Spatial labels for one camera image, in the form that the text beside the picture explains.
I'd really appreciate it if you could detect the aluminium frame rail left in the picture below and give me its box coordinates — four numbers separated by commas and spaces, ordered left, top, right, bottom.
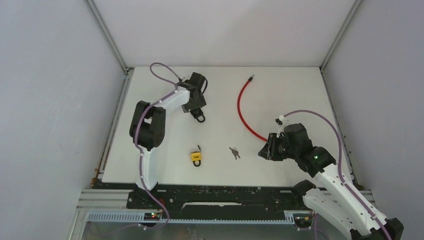
67, 0, 135, 240

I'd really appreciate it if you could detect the aluminium frame rail right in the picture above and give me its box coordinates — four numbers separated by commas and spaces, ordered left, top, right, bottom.
319, 0, 382, 240

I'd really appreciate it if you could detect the black padlock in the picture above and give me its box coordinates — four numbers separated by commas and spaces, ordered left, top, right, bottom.
189, 107, 206, 123

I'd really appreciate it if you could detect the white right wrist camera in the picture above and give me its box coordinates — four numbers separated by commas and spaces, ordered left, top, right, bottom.
275, 115, 286, 126

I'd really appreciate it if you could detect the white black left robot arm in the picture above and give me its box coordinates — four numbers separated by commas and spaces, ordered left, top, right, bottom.
129, 72, 208, 208

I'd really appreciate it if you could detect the aluminium frame rail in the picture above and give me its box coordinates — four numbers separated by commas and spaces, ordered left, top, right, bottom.
319, 0, 382, 240
67, 0, 135, 240

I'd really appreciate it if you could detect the key bunch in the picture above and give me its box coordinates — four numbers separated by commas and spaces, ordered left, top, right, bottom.
229, 147, 241, 160

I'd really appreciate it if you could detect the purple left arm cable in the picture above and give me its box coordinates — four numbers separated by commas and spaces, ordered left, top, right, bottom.
132, 62, 183, 231

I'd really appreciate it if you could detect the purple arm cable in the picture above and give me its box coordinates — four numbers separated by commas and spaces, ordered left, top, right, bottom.
132, 62, 183, 231
283, 109, 395, 240

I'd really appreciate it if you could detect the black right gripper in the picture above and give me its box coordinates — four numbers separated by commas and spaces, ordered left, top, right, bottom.
257, 132, 299, 161

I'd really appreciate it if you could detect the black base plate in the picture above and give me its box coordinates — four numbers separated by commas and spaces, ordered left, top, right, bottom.
126, 184, 316, 222

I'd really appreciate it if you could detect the yellow padlock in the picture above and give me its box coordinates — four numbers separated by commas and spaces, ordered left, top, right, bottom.
190, 145, 203, 168

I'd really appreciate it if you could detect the red cable lock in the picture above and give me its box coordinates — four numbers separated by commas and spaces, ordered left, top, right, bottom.
236, 74, 266, 142

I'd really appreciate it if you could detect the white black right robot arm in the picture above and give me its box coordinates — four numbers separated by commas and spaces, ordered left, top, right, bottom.
258, 120, 404, 240

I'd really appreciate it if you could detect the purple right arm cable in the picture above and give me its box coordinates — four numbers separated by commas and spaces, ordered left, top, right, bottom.
283, 109, 395, 240

